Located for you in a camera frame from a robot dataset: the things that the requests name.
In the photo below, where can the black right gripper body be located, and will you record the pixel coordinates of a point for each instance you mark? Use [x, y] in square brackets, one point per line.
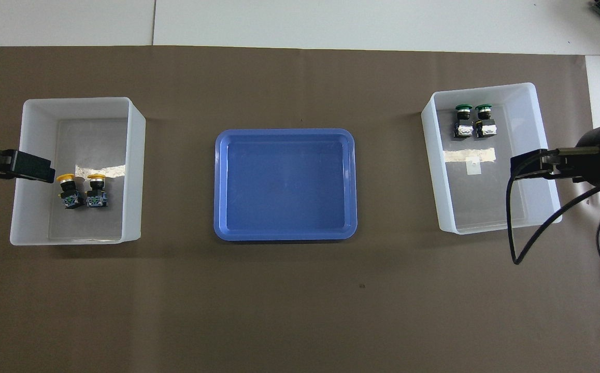
[590, 163]

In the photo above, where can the yellow push button switch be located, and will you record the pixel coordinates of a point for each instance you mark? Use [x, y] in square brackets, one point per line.
[96, 194]
[70, 192]

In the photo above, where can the green push button switch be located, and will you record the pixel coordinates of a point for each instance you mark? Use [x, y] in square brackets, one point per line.
[485, 124]
[463, 124]

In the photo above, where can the translucent white plastic box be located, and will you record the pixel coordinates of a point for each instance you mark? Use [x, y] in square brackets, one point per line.
[486, 202]
[36, 223]

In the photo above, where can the small white box label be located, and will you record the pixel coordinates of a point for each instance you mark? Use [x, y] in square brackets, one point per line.
[473, 166]

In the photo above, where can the blue plastic tray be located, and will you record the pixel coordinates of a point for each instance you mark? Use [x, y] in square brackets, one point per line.
[284, 186]

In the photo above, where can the brown paper table mat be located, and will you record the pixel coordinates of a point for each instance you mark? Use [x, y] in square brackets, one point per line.
[289, 300]

